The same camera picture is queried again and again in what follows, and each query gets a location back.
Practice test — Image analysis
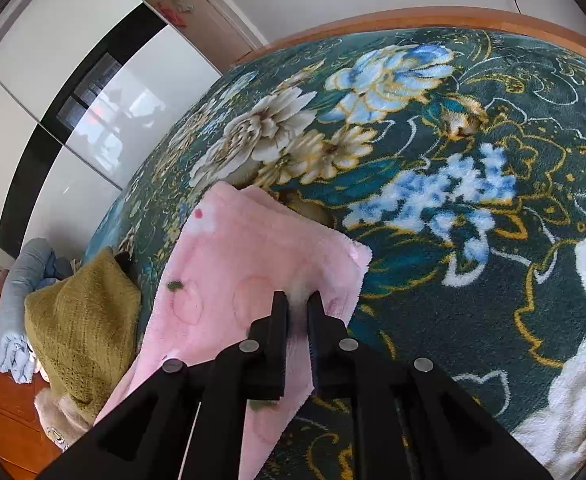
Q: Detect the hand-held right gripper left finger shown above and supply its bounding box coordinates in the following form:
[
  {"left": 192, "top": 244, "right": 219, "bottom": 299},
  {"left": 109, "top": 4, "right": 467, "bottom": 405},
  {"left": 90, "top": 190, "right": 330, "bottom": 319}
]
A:
[{"left": 37, "top": 291, "right": 289, "bottom": 480}]

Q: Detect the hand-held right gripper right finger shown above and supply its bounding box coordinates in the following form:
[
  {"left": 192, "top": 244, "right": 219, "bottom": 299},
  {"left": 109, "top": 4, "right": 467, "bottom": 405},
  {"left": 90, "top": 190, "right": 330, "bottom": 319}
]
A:
[{"left": 307, "top": 291, "right": 554, "bottom": 480}]

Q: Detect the pink fleece garment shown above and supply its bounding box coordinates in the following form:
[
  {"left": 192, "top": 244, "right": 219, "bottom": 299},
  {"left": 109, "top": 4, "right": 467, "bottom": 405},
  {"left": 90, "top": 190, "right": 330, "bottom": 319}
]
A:
[{"left": 93, "top": 181, "right": 373, "bottom": 480}]

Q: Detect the floral green blanket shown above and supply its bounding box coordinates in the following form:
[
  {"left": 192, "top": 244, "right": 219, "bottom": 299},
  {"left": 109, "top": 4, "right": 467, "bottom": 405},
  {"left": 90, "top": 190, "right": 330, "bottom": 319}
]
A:
[{"left": 76, "top": 28, "right": 586, "bottom": 480}]

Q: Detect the olive knitted sweater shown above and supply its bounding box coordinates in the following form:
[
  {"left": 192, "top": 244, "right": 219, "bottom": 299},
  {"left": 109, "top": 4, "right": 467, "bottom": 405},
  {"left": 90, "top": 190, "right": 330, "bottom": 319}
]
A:
[{"left": 24, "top": 247, "right": 142, "bottom": 427}]

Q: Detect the beige printed garment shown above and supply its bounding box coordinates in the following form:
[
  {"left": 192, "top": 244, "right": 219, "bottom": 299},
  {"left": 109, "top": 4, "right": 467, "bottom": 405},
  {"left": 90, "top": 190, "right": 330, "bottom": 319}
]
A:
[{"left": 34, "top": 389, "right": 94, "bottom": 453}]

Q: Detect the white fluffy garment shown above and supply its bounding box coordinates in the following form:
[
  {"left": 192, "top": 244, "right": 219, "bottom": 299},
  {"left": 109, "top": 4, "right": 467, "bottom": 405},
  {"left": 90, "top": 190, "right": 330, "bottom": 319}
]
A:
[{"left": 512, "top": 232, "right": 586, "bottom": 480}]

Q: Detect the light blue garment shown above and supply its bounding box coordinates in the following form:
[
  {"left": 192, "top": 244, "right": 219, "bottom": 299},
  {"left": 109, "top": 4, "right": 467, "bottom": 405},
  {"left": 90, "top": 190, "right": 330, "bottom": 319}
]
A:
[{"left": 0, "top": 238, "right": 74, "bottom": 385}]

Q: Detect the white glossy wardrobe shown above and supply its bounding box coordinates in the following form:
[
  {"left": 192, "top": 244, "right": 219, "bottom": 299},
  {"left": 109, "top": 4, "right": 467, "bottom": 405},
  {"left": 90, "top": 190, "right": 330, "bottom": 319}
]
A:
[{"left": 0, "top": 0, "right": 224, "bottom": 261}]

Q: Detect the wooden door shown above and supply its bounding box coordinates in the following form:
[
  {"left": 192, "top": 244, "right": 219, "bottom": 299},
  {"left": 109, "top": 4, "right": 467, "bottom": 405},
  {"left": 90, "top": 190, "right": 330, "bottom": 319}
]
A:
[{"left": 140, "top": 0, "right": 259, "bottom": 73}]

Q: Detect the wooden bed frame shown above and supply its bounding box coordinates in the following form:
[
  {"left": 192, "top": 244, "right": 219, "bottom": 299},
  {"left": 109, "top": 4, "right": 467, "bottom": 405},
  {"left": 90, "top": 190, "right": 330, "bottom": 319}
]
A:
[{"left": 233, "top": 6, "right": 586, "bottom": 66}]

